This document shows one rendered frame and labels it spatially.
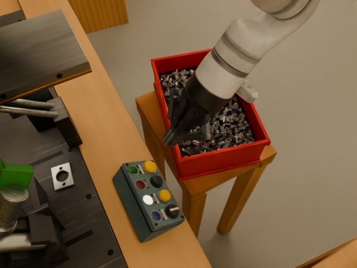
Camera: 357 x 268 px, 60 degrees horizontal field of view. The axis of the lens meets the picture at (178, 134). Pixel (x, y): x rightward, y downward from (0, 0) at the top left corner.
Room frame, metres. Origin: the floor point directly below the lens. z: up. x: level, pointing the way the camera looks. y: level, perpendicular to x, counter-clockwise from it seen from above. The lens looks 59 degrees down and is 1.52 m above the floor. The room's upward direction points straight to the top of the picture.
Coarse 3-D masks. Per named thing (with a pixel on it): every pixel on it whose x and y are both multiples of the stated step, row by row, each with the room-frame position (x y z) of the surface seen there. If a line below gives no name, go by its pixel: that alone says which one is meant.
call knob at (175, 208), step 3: (171, 204) 0.20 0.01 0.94; (168, 207) 0.19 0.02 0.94; (171, 207) 0.19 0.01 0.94; (174, 207) 0.19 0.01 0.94; (177, 207) 0.19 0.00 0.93; (168, 210) 0.19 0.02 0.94; (171, 210) 0.19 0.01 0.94; (174, 210) 0.19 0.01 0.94; (177, 210) 0.19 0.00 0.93; (168, 213) 0.18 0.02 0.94; (171, 213) 0.18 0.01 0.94; (174, 213) 0.18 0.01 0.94; (177, 213) 0.18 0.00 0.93; (171, 216) 0.18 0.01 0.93; (174, 216) 0.18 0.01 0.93
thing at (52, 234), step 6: (48, 216) 0.17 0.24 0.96; (48, 222) 0.16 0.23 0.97; (48, 228) 0.14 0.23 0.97; (54, 234) 0.13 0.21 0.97; (54, 240) 0.12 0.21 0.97; (48, 246) 0.11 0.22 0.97; (54, 246) 0.11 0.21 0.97; (42, 252) 0.11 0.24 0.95; (48, 252) 0.11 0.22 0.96; (42, 258) 0.10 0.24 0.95; (48, 258) 0.10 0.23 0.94
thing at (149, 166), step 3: (144, 162) 0.29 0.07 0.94; (147, 162) 0.29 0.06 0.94; (150, 162) 0.29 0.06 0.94; (153, 162) 0.29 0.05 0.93; (144, 165) 0.28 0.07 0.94; (147, 165) 0.28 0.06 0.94; (150, 165) 0.28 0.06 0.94; (153, 165) 0.28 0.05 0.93; (144, 168) 0.27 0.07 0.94; (147, 168) 0.27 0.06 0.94; (150, 168) 0.27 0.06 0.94; (153, 168) 0.28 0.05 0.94; (156, 168) 0.28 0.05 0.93; (147, 171) 0.27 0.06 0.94; (150, 171) 0.27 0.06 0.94; (153, 171) 0.27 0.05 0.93
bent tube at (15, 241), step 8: (24, 232) 0.13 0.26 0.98; (0, 240) 0.11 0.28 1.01; (8, 240) 0.12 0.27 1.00; (16, 240) 0.12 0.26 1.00; (24, 240) 0.12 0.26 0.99; (0, 248) 0.10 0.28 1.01; (8, 248) 0.10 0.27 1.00; (16, 248) 0.11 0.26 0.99; (24, 248) 0.11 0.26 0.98; (32, 248) 0.11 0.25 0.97; (40, 248) 0.11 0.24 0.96
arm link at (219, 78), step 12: (204, 60) 0.36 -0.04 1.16; (216, 60) 0.34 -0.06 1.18; (204, 72) 0.34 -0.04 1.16; (216, 72) 0.33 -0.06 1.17; (228, 72) 0.32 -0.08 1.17; (240, 72) 0.32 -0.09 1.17; (204, 84) 0.32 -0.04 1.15; (216, 84) 0.32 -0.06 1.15; (228, 84) 0.32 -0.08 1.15; (240, 84) 0.32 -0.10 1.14; (228, 96) 0.31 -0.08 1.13; (240, 96) 0.33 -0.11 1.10; (252, 96) 0.33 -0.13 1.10
